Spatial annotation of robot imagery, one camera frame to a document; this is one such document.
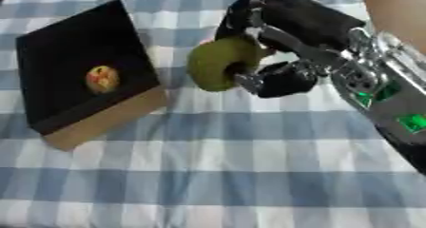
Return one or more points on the red and yellow toy fruit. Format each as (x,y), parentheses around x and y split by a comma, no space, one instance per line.
(102,79)

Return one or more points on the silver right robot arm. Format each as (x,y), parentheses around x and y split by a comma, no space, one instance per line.
(388,89)

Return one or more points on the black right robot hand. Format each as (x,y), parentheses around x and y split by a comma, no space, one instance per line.
(302,19)

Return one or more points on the tan cardboard box black inside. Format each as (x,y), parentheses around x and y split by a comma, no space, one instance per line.
(83,70)

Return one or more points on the green toy fruit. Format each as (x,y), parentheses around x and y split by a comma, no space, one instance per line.
(213,64)

